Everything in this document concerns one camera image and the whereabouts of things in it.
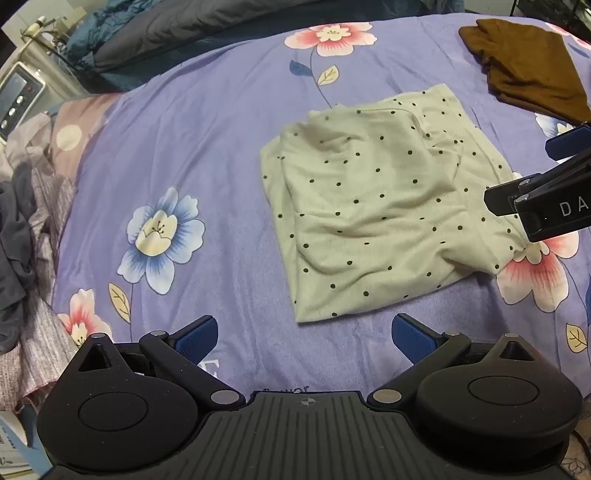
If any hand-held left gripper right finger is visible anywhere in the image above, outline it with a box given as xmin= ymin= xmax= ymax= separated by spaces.
xmin=367 ymin=313 xmax=550 ymax=411

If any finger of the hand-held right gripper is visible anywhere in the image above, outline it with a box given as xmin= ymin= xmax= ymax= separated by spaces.
xmin=545 ymin=123 xmax=591 ymax=163
xmin=483 ymin=159 xmax=591 ymax=243

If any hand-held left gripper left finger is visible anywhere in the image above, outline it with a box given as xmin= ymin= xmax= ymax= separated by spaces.
xmin=60 ymin=315 xmax=247 ymax=411

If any polka-dot cream shirt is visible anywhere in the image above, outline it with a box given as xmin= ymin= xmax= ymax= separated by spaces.
xmin=259 ymin=83 xmax=527 ymax=326

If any pile of grey clothes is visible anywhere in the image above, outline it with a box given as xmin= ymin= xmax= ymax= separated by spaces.
xmin=0 ymin=111 xmax=90 ymax=411

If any brown folded garment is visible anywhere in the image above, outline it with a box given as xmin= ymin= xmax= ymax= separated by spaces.
xmin=458 ymin=18 xmax=591 ymax=125

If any purple floral bed sheet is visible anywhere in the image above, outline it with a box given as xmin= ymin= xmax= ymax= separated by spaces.
xmin=48 ymin=10 xmax=591 ymax=462

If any dark grey cloth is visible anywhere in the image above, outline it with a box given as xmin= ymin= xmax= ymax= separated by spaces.
xmin=0 ymin=161 xmax=40 ymax=354

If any pink dotted pillowcase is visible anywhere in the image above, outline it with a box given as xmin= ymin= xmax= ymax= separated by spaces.
xmin=48 ymin=93 xmax=124 ymax=174

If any white toaster oven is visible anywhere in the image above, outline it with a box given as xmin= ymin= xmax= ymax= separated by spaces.
xmin=0 ymin=62 xmax=48 ymax=139

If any dark blue duvet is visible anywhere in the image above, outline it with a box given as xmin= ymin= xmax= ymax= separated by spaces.
xmin=67 ymin=0 xmax=467 ymax=93

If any white cabinet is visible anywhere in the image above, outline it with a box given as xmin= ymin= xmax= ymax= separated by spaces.
xmin=16 ymin=16 xmax=93 ymax=100

